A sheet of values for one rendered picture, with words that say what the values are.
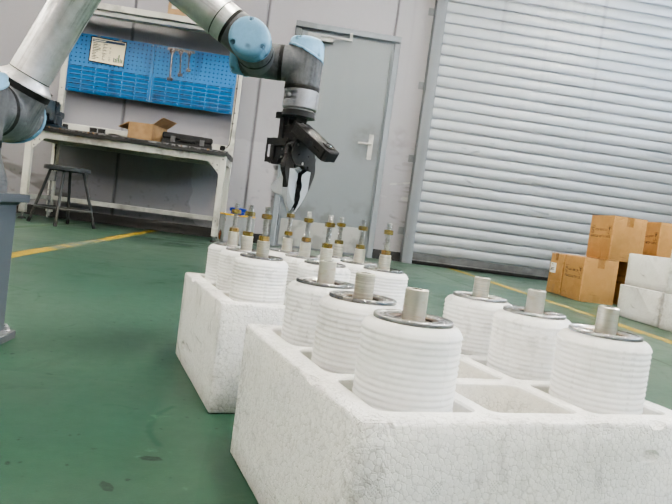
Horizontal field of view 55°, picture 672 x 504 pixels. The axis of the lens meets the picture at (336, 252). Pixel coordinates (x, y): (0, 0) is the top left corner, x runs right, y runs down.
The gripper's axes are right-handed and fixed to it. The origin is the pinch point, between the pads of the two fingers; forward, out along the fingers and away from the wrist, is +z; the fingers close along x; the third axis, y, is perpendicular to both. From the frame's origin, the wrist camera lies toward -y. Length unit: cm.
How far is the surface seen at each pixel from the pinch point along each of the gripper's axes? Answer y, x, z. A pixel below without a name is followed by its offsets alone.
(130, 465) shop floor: -29, 53, 35
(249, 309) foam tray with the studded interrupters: -19.8, 27.9, 17.8
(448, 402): -68, 47, 17
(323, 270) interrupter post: -42, 38, 8
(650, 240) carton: 23, -382, -12
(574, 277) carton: 58, -345, 20
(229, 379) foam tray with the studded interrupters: -18.9, 29.5, 29.4
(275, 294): -19.3, 21.9, 15.5
